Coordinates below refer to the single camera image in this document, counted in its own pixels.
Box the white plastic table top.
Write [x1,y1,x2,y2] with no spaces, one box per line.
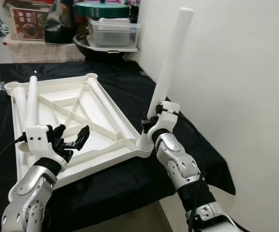
[4,72,155,203]

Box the black tablecloth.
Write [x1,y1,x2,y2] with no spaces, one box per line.
[0,60,236,232]

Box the beige cloth covered shelf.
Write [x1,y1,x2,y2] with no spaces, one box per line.
[6,39,87,63]

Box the black wok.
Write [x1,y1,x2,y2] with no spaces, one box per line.
[73,34,140,61]

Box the clear plastic container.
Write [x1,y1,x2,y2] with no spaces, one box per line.
[88,18,142,49]

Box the black bag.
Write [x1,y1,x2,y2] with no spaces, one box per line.
[45,0,77,45]

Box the red printed carton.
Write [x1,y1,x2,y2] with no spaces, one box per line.
[10,7,49,40]

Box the green round pot lid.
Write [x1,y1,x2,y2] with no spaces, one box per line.
[74,1,131,20]

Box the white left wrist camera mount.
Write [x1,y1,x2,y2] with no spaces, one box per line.
[24,124,67,165]

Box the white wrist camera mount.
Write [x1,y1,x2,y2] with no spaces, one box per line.
[24,124,67,165]
[148,101,181,138]

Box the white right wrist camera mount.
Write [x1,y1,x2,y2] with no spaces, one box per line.
[148,101,181,138]

